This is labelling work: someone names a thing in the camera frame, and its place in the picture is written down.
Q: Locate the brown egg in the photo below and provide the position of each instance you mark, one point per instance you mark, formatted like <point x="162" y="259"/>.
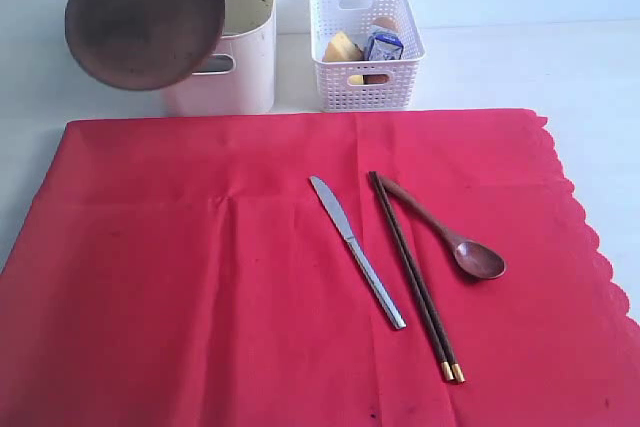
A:
<point x="384" y="23"/>

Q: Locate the red table cloth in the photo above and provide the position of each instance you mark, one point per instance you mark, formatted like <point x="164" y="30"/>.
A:
<point x="183" y="272"/>

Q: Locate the blue white milk carton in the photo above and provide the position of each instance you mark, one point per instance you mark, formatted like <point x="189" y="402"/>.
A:
<point x="383" y="46"/>

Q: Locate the orange fried chicken nugget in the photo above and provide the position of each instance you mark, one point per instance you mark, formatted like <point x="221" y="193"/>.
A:
<point x="376" y="79"/>

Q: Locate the cream plastic bin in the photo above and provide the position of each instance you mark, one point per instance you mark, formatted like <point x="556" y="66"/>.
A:
<point x="238" y="77"/>

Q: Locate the brown wooden spoon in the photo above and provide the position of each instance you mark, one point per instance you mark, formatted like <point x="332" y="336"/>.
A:
<point x="472" y="257"/>

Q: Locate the silver table knife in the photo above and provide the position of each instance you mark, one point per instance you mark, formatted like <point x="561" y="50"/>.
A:
<point x="340" y="220"/>

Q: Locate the yellow lemon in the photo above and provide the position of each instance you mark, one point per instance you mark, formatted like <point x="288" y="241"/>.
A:
<point x="356" y="80"/>

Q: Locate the yellow cheese wedge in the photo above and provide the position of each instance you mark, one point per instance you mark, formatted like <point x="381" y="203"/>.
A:
<point x="342" y="49"/>

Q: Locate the brown wooden plate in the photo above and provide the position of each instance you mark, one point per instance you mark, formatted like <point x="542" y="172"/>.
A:
<point x="142" y="45"/>

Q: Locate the white perforated plastic basket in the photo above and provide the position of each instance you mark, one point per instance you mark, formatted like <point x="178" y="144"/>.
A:
<point x="354" y="17"/>

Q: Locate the dark wooden chopstick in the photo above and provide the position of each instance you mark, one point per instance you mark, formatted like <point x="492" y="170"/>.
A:
<point x="421" y="308"/>
<point x="451" y="357"/>

